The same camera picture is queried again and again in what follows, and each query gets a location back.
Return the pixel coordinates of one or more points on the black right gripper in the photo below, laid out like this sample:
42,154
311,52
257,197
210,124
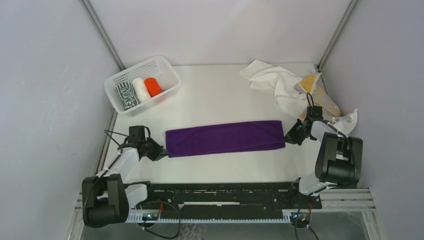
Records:
291,137

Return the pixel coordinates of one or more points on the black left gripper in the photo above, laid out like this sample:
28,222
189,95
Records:
160,152

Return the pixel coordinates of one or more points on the purple towel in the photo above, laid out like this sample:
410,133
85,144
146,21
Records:
238,137

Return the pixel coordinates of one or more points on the orange towel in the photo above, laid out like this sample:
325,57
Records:
152,86

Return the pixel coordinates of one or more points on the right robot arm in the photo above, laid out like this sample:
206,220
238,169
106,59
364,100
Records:
339,159

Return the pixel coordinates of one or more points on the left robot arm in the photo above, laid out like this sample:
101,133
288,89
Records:
106,197

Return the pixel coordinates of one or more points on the large white towel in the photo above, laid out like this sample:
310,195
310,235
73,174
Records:
294,103

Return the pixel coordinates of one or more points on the grey yellow patterned towel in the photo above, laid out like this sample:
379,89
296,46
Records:
310,84

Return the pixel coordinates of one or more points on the rolled white towel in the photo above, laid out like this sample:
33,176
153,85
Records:
141,90

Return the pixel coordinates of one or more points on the white plastic basket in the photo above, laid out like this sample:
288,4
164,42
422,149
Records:
156,67

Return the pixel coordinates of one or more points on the small white towel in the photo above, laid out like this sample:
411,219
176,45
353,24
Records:
261,75

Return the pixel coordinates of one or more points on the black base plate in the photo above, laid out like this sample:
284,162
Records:
260,199

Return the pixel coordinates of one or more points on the aluminium corner post right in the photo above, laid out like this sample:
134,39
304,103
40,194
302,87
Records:
337,33

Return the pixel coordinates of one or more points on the aluminium corner post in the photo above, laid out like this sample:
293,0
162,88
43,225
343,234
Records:
337,33
102,32

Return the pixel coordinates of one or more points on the white slotted cable duct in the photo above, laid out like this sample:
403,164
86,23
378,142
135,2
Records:
168,218

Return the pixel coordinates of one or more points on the aluminium corner post left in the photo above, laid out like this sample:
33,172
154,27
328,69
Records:
102,32

